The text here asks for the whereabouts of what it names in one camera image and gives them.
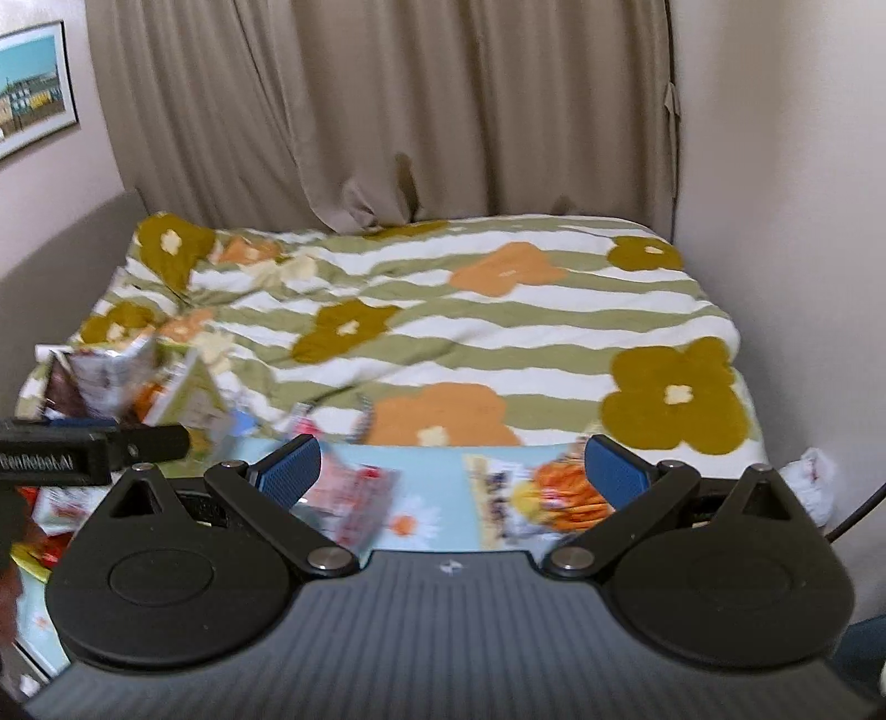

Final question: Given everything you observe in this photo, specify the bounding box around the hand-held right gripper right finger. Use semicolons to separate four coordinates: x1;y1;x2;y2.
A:
541;435;818;579

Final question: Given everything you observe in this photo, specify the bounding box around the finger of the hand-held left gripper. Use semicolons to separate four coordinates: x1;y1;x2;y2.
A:
104;424;192;465

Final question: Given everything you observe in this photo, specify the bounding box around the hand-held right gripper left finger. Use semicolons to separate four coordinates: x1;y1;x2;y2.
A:
90;435;361;577

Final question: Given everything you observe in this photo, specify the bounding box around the green cardboard box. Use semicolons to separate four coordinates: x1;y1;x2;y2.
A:
142;349;238;452

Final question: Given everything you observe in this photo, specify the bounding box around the red yellow snack packet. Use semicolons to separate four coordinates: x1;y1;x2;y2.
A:
15;485;99;579

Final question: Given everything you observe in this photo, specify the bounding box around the small red white packet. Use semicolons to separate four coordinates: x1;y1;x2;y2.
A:
286;402;321;439

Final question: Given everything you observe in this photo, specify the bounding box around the orange chips snack bag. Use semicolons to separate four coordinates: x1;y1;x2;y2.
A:
462;447;619;544

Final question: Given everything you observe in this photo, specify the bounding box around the red white snack packet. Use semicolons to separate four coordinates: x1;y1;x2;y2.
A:
296;453;404;549

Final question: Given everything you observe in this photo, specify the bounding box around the white brown snack packet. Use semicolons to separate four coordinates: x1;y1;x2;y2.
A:
40;335;162;425

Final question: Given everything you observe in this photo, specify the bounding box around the grey bed headboard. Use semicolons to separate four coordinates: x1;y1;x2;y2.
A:
0;188;151;418

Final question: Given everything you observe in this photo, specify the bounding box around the floral striped blanket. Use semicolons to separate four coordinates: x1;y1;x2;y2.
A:
17;211;766;466

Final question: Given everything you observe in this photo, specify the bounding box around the white plastic bag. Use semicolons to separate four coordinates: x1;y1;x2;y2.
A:
779;448;841;531

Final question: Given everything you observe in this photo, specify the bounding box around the blue denim cloth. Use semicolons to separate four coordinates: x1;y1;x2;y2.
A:
829;615;886;697

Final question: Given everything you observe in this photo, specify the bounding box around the beige curtain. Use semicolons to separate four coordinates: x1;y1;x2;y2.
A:
83;0;681;238

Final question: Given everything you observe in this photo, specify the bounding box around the black cable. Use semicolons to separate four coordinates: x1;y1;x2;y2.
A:
825;480;886;545

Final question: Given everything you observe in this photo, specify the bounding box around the framed wall poster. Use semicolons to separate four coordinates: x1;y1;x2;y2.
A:
0;20;83;164

